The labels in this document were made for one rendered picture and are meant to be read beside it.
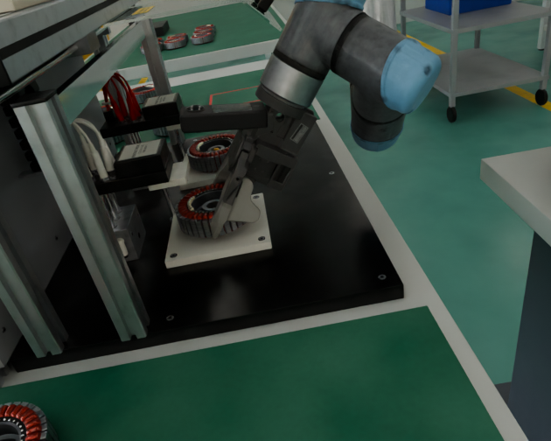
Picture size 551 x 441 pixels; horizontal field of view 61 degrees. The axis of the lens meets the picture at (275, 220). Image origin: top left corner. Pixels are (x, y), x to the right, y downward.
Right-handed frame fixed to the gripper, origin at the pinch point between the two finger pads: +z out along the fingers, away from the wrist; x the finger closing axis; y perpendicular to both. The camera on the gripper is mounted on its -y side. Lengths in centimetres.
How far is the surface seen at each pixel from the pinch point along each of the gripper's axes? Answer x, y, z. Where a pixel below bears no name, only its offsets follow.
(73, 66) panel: 37.6, -30.2, 0.0
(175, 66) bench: 157, -13, 20
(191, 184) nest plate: 16.7, -2.1, 4.8
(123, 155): -1.0, -14.2, -4.0
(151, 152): -2.1, -10.9, -6.3
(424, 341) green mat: -27.0, 21.4, -8.6
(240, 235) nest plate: -4.6, 4.6, -0.4
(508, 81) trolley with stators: 204, 167, -44
